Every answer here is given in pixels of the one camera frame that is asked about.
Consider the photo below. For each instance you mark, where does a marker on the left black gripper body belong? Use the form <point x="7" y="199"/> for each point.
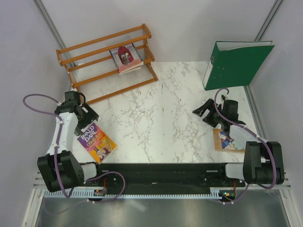
<point x="86" y="117"/>

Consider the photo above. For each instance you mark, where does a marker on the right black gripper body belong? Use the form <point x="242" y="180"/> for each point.
<point x="214" y="117"/>

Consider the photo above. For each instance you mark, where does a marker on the brown cover book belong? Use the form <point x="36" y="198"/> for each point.
<point x="222" y="142"/>

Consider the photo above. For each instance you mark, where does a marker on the yellow Roald Dahl book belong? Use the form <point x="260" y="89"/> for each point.
<point x="96" y="142"/>

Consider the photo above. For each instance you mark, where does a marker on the red Treehouse book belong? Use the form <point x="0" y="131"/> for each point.
<point x="131" y="70"/>

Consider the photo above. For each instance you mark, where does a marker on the blue Nineteen Eighty-Four book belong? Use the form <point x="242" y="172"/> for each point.
<point x="138" y="54"/>

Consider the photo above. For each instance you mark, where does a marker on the purple castle cover book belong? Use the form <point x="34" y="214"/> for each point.
<point x="126" y="58"/>

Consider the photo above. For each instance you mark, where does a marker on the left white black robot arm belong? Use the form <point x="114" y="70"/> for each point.
<point x="59" y="168"/>

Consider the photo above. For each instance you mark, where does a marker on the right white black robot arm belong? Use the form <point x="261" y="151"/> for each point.
<point x="263" y="160"/>

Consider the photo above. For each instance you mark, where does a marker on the green lever arch binder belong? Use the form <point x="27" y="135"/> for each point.
<point x="234" y="64"/>

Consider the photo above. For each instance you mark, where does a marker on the wooden two-tier book rack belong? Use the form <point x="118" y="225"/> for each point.
<point x="93" y="67"/>

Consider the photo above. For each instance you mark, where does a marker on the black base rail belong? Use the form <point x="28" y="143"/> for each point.
<point x="161" y="178"/>

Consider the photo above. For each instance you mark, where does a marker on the white slotted cable duct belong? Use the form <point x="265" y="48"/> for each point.
<point x="98" y="194"/>

